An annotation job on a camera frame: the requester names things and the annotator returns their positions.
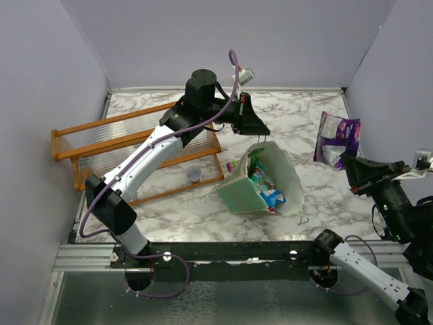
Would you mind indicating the green paper bag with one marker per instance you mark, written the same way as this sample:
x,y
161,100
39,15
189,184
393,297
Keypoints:
x,y
242,197

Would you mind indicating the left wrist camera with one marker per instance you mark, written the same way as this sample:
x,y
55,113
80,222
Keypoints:
x,y
245,75

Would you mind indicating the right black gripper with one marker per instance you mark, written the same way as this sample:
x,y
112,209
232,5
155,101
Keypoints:
x,y
360,171

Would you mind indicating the small clear plastic cup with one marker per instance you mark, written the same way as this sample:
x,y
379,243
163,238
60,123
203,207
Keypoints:
x,y
194,174

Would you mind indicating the blue snack packet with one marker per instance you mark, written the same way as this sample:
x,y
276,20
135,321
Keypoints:
x,y
272,198

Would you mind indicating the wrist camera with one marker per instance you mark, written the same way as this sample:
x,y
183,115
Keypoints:
x,y
245,75
422,165

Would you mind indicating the orange wooden rack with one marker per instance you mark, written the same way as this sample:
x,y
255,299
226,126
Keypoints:
x,y
98,147

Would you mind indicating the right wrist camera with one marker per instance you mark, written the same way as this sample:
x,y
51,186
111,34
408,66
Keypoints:
x,y
422,165

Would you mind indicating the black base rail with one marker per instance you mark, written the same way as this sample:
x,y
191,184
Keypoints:
x,y
227,261

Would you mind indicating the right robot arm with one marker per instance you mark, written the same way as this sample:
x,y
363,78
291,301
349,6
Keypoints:
x,y
402,274

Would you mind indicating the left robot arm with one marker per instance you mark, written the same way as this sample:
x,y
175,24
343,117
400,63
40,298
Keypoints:
x,y
203,102

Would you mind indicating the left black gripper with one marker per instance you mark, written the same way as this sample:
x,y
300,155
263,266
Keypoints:
x,y
246,121

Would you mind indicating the red blue snack bag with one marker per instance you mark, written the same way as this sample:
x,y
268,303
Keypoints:
x,y
261,180

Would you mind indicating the purple snack bag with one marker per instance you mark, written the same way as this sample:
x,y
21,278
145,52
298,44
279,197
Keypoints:
x,y
336,136

